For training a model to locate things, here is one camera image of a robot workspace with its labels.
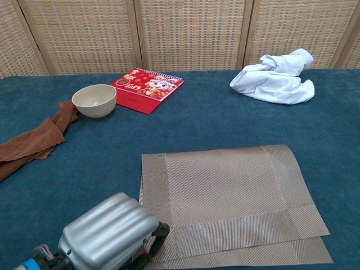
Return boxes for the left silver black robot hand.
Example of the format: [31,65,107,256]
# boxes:
[57,192,170,270]

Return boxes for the cream bowl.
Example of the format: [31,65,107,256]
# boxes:
[71,84,118,118]

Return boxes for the silver woven placemat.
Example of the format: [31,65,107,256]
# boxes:
[132,144,334,270]

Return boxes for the teal table cover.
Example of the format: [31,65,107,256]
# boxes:
[0,69,360,270]

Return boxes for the brown cloth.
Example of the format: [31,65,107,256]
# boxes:
[0,100,80,183]

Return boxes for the red desk calendar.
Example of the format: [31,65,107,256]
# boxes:
[110,67,185,115]

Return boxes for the woven bamboo folding screen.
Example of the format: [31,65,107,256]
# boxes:
[0,0,360,79]

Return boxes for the white crumpled cloth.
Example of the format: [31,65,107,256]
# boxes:
[229,48,315,105]

